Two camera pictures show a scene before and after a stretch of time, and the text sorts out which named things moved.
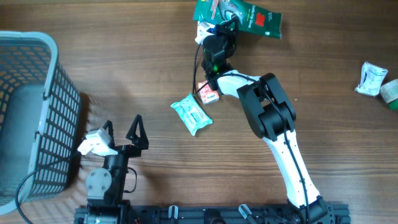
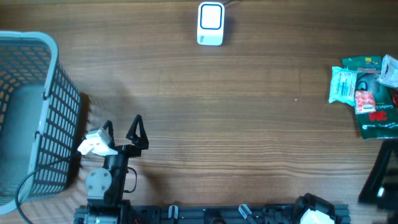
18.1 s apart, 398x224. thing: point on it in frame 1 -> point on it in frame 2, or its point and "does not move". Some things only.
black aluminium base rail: [225, 214] does not move
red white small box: [208, 94] -> [364, 101]
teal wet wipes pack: [193, 116] -> [342, 85]
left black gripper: [143, 141] does not move
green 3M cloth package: [252, 18] -> [383, 123]
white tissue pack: [372, 79] -> [389, 73]
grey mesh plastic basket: [40, 119] does not move
